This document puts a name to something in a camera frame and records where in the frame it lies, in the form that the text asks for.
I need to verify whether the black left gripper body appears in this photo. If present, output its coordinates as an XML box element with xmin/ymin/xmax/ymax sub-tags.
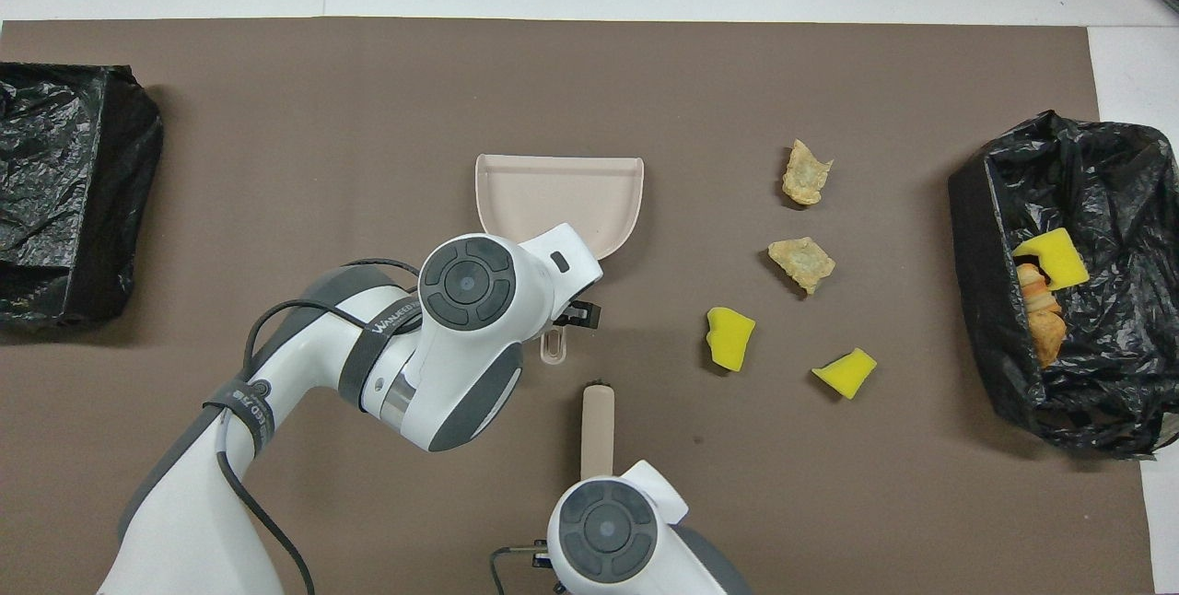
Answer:
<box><xmin>551</xmin><ymin>298</ymin><xmax>602</xmax><ymax>333</ymax></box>

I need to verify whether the beige plastic dustpan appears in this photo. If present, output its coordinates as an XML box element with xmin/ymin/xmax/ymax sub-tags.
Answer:
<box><xmin>475</xmin><ymin>153</ymin><xmax>646</xmax><ymax>366</ymax></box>

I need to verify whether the notched yellow sponge piece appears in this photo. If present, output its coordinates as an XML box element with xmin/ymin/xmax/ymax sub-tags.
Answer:
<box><xmin>706</xmin><ymin>307</ymin><xmax>756</xmax><ymax>372</ymax></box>

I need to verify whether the yellow sponge wedge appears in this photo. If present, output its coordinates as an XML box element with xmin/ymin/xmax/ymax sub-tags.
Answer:
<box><xmin>811</xmin><ymin>347</ymin><xmax>878</xmax><ymax>400</ymax></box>

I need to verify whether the brown bread roll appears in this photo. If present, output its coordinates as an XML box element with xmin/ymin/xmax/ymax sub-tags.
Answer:
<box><xmin>1016</xmin><ymin>263</ymin><xmax>1060</xmax><ymax>312</ymax></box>

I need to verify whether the yellow sponge block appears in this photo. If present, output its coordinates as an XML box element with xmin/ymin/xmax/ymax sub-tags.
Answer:
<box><xmin>1013</xmin><ymin>227</ymin><xmax>1091</xmax><ymax>292</ymax></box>

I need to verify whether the black bag lined bin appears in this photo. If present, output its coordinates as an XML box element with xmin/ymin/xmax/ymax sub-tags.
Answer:
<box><xmin>949</xmin><ymin>111</ymin><xmax>1179</xmax><ymax>460</ymax></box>
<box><xmin>0</xmin><ymin>63</ymin><xmax>165</xmax><ymax>331</ymax></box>

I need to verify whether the brown table mat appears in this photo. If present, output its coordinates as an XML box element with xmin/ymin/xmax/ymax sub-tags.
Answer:
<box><xmin>0</xmin><ymin>17</ymin><xmax>1157</xmax><ymax>595</ymax></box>

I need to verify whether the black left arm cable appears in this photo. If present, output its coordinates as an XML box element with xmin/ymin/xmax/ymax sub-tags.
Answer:
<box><xmin>216</xmin><ymin>257</ymin><xmax>425</xmax><ymax>595</ymax></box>

